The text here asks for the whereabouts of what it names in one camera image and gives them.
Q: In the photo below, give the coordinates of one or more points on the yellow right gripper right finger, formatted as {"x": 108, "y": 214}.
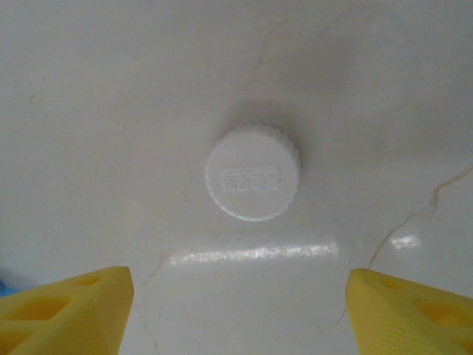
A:
{"x": 410, "y": 318}

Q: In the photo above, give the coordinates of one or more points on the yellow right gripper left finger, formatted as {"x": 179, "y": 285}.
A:
{"x": 63, "y": 318}

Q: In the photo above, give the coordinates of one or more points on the blue transparent pill organizer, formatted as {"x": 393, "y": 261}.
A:
{"x": 2, "y": 286}

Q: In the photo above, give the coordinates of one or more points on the white ribbed bottle cap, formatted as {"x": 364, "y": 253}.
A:
{"x": 253, "y": 174}

